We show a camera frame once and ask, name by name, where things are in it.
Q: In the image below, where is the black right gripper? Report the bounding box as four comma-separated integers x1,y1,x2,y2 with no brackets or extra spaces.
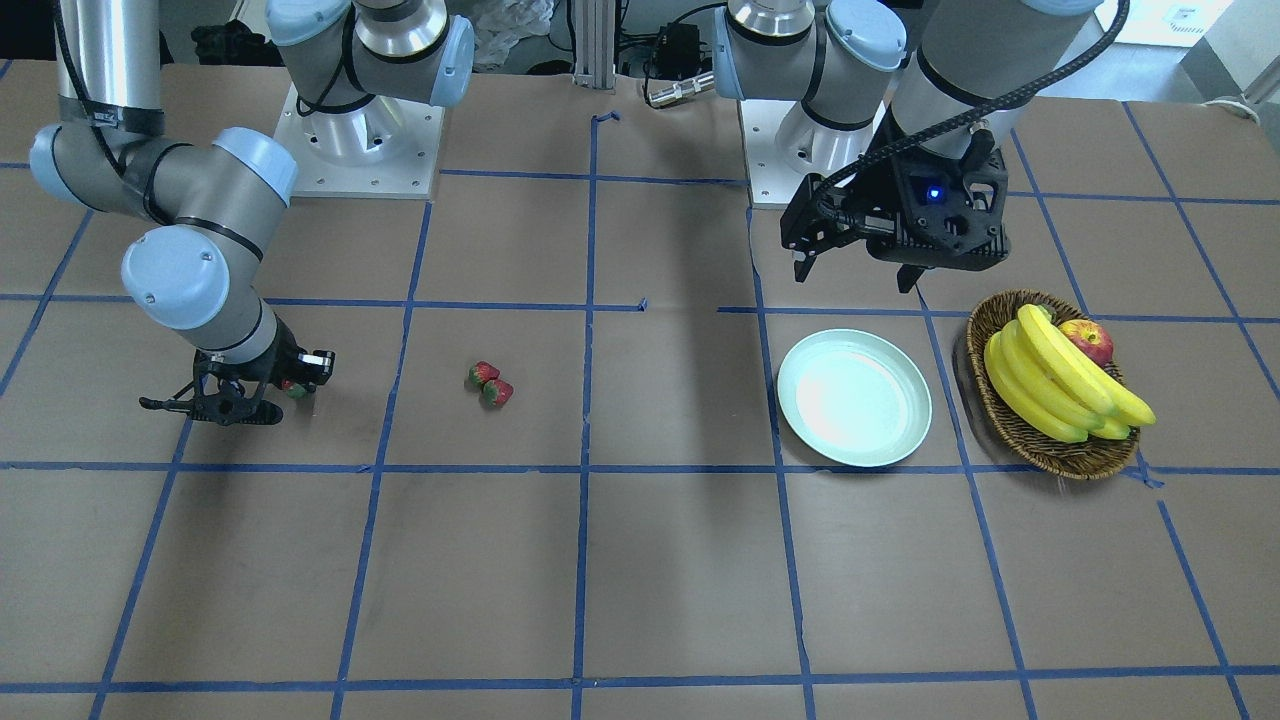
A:
189,322,337,427

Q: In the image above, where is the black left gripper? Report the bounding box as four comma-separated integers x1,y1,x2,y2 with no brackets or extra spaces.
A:
780,129,1009,293

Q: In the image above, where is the strawberry of pair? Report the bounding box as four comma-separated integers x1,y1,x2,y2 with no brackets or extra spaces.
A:
467,361,500,388
480,378,515,407

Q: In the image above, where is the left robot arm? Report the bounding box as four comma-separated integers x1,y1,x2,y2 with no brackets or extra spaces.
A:
712,1,1114,293

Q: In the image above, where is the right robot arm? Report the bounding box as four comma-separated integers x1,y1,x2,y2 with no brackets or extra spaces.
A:
29,1,475,427

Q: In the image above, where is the light green plate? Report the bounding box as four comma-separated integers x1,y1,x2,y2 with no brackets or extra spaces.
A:
774,328,933,468

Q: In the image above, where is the yellow banana bunch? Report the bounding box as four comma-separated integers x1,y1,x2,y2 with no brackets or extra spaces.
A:
983,304,1157,445

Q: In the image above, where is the red yellow apple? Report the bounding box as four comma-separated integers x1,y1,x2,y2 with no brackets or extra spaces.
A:
1059,318,1114,366

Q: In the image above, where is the black power adapter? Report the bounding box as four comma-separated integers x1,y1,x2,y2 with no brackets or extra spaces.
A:
650,22,703,79

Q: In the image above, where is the brown wicker basket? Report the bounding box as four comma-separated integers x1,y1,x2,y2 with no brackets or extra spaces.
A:
952,290,1140,480

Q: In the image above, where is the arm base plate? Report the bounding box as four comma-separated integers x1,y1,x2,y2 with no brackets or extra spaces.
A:
739,100,887,210
274,86,447,200

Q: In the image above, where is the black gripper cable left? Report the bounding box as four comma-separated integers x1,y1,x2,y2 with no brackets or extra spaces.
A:
815,0,1132,217

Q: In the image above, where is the aluminium frame post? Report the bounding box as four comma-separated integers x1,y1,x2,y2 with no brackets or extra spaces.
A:
566,0,620,94

